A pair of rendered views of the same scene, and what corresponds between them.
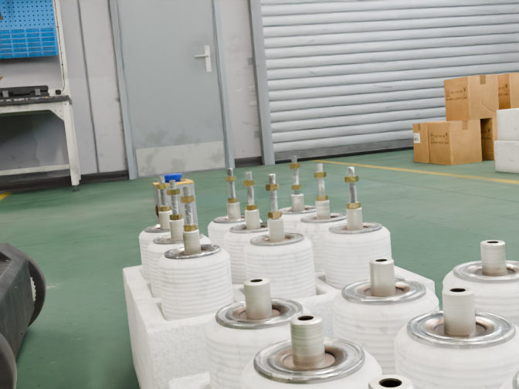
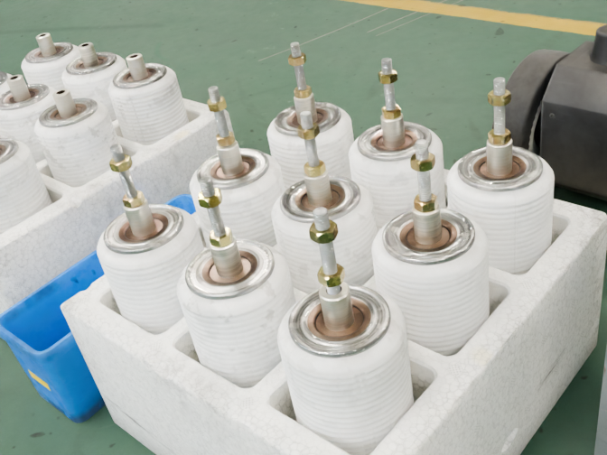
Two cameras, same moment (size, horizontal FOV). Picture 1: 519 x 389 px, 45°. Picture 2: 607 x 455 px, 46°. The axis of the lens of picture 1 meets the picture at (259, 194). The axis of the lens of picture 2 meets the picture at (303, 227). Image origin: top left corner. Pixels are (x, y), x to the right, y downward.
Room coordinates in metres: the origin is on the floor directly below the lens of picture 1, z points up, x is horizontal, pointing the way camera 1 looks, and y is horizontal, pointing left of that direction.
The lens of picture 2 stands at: (1.46, -0.25, 0.61)
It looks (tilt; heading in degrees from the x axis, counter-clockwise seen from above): 35 degrees down; 154
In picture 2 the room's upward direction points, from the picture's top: 11 degrees counter-clockwise
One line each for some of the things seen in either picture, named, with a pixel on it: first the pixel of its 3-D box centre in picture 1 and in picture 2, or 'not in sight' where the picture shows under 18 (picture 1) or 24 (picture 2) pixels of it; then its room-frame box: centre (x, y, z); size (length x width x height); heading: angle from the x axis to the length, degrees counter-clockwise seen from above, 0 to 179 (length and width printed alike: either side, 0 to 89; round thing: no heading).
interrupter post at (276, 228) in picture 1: (276, 231); (230, 158); (0.86, -0.02, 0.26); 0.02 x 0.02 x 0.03
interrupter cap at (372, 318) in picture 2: (298, 211); (339, 320); (1.11, -0.07, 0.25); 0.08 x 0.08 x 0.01
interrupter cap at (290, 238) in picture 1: (276, 240); (233, 169); (0.86, -0.02, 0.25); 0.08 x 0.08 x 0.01
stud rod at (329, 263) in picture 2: (295, 177); (327, 255); (1.11, -0.07, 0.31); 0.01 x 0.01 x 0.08
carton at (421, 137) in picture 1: (437, 140); not in sight; (4.84, -1.40, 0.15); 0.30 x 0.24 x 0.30; 103
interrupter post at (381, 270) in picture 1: (382, 278); (65, 104); (0.56, -0.10, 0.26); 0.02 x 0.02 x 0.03
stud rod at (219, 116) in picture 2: (273, 201); (221, 123); (0.86, -0.02, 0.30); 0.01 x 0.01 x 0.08
